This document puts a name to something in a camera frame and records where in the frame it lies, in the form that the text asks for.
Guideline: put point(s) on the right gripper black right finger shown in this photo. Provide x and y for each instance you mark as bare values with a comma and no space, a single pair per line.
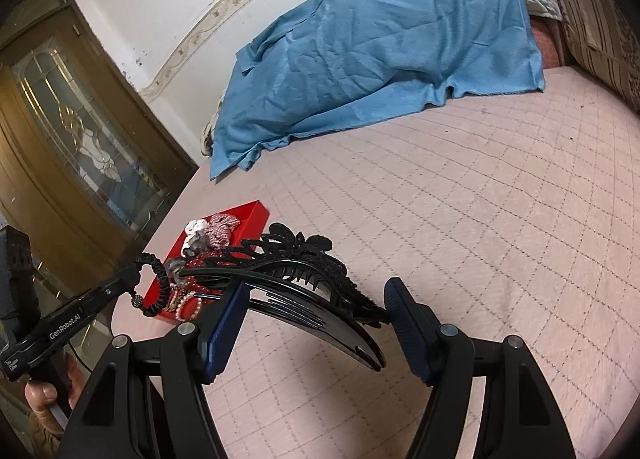
520,417

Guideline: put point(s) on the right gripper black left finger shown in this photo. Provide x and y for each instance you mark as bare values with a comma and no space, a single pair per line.
146,399

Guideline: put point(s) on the black butterfly hair claw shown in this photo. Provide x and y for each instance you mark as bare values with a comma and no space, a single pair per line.
294,279

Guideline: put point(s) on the red polka dot scrunchie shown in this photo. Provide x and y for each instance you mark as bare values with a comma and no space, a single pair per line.
187,303

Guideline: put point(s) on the red jewelry tray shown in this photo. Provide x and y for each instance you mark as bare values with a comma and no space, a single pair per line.
253,217

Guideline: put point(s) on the person's left hand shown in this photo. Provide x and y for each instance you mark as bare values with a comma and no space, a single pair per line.
41,396

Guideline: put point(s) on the grey sheer scrunchie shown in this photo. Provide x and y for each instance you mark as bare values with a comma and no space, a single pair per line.
175,265

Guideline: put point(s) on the white floral scrunchie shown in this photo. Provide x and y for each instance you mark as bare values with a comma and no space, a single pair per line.
194,233

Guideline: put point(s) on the red white checked scrunchie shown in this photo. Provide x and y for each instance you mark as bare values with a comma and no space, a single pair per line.
219,229

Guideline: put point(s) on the brown glass panel door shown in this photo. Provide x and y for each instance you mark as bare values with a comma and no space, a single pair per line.
87,171

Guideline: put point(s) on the pink quilted mattress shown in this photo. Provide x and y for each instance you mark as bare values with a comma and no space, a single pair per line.
506,214

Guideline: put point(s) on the floral patterned blanket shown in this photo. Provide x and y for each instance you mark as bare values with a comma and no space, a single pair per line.
208,132

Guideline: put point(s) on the striped beige cushion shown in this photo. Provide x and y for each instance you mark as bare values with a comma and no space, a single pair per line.
602,42

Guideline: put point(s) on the blue cloth cover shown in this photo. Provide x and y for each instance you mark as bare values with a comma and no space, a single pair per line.
334,65

